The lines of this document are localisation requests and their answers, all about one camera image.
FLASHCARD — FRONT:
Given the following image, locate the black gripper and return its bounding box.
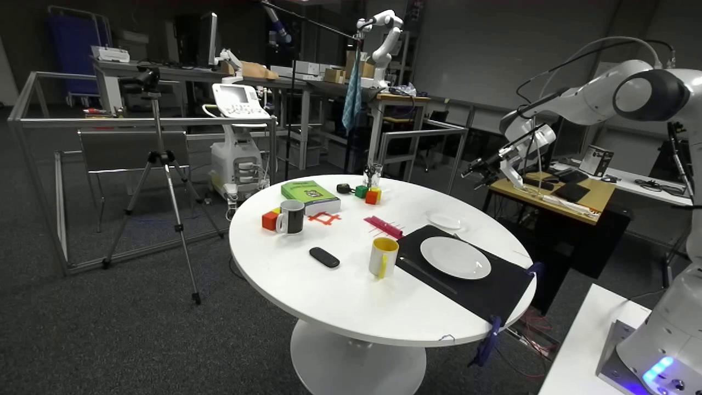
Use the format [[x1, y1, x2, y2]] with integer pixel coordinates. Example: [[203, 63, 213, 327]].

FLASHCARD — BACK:
[[462, 140, 522, 181]]

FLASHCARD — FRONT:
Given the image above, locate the white robot base platform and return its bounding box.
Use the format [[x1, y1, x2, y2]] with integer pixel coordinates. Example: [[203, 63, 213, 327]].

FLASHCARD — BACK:
[[535, 282, 656, 395]]

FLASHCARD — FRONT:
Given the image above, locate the large white plate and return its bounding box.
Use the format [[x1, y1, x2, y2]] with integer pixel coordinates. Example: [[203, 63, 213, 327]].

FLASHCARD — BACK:
[[417, 236, 494, 283]]

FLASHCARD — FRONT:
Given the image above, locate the wooden side table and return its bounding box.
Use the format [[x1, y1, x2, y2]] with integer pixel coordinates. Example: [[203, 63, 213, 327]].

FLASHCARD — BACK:
[[487, 169, 622, 295]]

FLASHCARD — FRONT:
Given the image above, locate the clear glass with pens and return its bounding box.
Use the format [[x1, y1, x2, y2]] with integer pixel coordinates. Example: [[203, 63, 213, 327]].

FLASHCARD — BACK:
[[362, 162, 386, 192]]

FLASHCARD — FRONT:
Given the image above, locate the pink strip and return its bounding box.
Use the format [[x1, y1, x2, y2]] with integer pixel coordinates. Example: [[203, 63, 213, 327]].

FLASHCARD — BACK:
[[362, 214, 407, 241]]

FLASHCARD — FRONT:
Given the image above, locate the black placemat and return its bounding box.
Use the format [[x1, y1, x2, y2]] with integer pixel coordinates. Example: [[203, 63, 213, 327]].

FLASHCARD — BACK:
[[396, 225, 539, 327]]

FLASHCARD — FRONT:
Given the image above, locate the white mug yellow inside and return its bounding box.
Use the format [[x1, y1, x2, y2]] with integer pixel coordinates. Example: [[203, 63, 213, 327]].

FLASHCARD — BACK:
[[366, 236, 402, 282]]

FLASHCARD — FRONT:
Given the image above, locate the teal hanging cloth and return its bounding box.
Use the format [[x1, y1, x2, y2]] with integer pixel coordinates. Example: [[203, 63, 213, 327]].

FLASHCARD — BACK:
[[340, 56, 366, 137]]

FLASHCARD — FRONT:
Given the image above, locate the small white background robot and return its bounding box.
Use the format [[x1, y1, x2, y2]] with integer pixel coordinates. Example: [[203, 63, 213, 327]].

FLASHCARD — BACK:
[[355, 6, 407, 91]]

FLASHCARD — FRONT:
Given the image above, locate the green book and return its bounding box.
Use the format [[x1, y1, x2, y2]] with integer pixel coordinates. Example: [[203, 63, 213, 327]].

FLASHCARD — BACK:
[[278, 177, 343, 218]]

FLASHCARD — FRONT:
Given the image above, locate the black remote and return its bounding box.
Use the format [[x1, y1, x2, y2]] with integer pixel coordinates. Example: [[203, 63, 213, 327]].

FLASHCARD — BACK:
[[307, 247, 343, 270]]

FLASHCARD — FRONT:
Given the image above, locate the black mug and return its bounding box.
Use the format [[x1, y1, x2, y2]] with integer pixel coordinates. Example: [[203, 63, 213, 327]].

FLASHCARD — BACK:
[[275, 198, 307, 237]]

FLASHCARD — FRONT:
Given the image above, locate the black light stand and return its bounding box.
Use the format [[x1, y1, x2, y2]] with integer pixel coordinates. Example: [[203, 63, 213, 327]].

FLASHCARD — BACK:
[[654, 118, 701, 287]]

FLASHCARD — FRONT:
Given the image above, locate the orange cube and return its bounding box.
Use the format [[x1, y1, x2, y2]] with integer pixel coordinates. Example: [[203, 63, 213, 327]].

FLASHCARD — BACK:
[[259, 206, 283, 233]]

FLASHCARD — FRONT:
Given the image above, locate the black boom stand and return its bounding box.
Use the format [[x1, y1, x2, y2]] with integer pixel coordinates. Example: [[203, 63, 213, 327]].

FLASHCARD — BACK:
[[259, 0, 364, 182]]

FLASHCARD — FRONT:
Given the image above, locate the white medical cart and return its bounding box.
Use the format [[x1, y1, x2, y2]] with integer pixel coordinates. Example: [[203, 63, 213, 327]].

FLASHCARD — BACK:
[[201, 82, 277, 210]]

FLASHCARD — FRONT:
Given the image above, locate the cardboard box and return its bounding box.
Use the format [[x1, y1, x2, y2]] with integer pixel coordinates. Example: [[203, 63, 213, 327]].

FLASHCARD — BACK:
[[238, 59, 282, 84]]

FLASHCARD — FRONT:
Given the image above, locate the long grey workbench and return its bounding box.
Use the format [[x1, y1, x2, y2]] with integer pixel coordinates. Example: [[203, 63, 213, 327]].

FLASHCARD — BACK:
[[91, 57, 434, 185]]

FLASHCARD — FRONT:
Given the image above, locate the blue cart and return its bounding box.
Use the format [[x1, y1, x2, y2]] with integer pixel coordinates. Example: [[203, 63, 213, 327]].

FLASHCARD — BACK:
[[47, 6, 113, 97]]

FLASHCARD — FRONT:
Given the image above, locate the orange frame piece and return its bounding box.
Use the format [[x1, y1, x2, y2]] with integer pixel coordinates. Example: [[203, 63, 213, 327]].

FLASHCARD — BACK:
[[305, 208, 343, 229]]

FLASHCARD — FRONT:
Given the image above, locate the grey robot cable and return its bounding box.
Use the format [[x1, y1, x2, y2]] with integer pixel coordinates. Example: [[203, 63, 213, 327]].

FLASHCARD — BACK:
[[514, 34, 678, 106]]

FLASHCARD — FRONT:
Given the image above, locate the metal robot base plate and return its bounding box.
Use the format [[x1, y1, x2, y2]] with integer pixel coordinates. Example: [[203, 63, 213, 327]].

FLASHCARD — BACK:
[[595, 317, 646, 395]]

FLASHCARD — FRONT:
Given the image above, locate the white table pedestal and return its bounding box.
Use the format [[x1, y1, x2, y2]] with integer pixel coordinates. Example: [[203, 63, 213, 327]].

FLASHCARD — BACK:
[[288, 317, 431, 395]]

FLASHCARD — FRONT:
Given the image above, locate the grey metal railing frame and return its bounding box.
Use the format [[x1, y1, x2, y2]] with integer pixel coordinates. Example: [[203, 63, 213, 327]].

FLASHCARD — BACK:
[[7, 69, 469, 277]]

